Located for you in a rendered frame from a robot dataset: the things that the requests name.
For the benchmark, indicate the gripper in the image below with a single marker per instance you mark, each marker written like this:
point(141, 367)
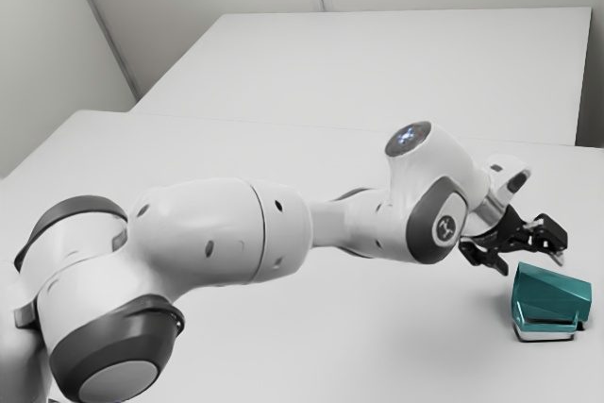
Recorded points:
point(507, 233)

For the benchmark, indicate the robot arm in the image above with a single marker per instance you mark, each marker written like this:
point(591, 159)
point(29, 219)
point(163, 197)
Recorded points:
point(212, 228)

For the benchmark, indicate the teal faceted mug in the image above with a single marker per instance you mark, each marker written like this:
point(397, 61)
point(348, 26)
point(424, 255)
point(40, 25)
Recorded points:
point(549, 297)

